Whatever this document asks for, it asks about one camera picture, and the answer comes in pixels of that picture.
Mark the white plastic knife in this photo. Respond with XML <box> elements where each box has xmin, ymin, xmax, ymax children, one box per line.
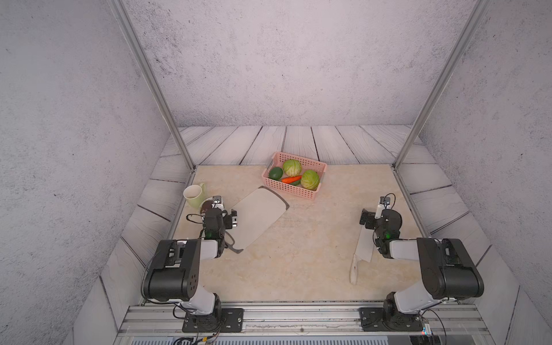
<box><xmin>349</xmin><ymin>226</ymin><xmax>375</xmax><ymax>285</ymax></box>

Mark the white cutting board grey rim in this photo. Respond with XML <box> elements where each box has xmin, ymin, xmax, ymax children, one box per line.
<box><xmin>226</xmin><ymin>186</ymin><xmax>290</xmax><ymax>254</ymax></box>

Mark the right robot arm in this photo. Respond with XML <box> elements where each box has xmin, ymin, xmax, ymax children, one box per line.
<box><xmin>349</xmin><ymin>205</ymin><xmax>484</xmax><ymax>331</ymax></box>

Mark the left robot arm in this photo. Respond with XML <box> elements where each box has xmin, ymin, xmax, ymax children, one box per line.
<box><xmin>141</xmin><ymin>208</ymin><xmax>238</xmax><ymax>319</ymax></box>

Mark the dark bowl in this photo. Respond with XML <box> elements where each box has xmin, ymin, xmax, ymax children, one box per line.
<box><xmin>200</xmin><ymin>197</ymin><xmax>216</xmax><ymax>215</ymax></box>

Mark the light green mug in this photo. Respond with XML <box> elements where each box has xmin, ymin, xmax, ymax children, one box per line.
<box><xmin>183</xmin><ymin>183</ymin><xmax>207</xmax><ymax>209</ymax></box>

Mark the right green cabbage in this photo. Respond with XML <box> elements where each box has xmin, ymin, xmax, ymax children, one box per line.
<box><xmin>300</xmin><ymin>170</ymin><xmax>320</xmax><ymax>191</ymax></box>

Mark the green cabbage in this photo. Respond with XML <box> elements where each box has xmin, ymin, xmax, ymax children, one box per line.
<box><xmin>300</xmin><ymin>170</ymin><xmax>320</xmax><ymax>191</ymax></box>
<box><xmin>282</xmin><ymin>159</ymin><xmax>303</xmax><ymax>177</ymax></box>

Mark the green avocado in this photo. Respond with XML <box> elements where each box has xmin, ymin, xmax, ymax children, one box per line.
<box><xmin>268</xmin><ymin>166</ymin><xmax>284</xmax><ymax>181</ymax></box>

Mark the orange carrot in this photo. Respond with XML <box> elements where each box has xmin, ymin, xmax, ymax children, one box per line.
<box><xmin>281</xmin><ymin>175</ymin><xmax>302</xmax><ymax>184</ymax></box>

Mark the pink plastic basket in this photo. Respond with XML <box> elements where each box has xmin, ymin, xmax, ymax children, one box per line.
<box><xmin>262</xmin><ymin>152</ymin><xmax>328</xmax><ymax>200</ymax></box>

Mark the left green cabbage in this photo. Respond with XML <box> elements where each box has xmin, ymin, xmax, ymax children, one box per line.
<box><xmin>282</xmin><ymin>159</ymin><xmax>303</xmax><ymax>177</ymax></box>

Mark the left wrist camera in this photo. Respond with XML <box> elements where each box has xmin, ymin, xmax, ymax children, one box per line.
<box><xmin>211</xmin><ymin>195</ymin><xmax>224</xmax><ymax>211</ymax></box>

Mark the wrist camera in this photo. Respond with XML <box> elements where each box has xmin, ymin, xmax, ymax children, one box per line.
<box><xmin>211</xmin><ymin>195</ymin><xmax>224</xmax><ymax>211</ymax></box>
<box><xmin>375</xmin><ymin>195</ymin><xmax>391</xmax><ymax>219</ymax></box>

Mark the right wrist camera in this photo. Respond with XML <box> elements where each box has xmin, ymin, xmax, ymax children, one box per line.
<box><xmin>375</xmin><ymin>195</ymin><xmax>391</xmax><ymax>219</ymax></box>

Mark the right metal frame post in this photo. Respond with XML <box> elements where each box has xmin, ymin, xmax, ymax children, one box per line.
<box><xmin>392</xmin><ymin>0</ymin><xmax>491</xmax><ymax>170</ymax></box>

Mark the metal frame post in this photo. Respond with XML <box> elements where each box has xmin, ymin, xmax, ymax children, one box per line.
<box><xmin>106</xmin><ymin>0</ymin><xmax>197</xmax><ymax>172</ymax></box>
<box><xmin>392</xmin><ymin>0</ymin><xmax>491</xmax><ymax>170</ymax></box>

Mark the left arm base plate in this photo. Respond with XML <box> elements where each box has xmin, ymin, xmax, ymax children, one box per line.
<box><xmin>182</xmin><ymin>308</ymin><xmax>244</xmax><ymax>334</ymax></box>

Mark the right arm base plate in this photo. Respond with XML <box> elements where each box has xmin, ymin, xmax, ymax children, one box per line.
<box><xmin>359</xmin><ymin>308</ymin><xmax>424</xmax><ymax>332</ymax></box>

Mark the aluminium mounting rail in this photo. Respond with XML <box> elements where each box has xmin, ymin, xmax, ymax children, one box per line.
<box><xmin>115</xmin><ymin>301</ymin><xmax>494</xmax><ymax>344</ymax></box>

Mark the left metal frame post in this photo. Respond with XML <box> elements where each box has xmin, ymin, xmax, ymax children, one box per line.
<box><xmin>106</xmin><ymin>0</ymin><xmax>197</xmax><ymax>172</ymax></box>

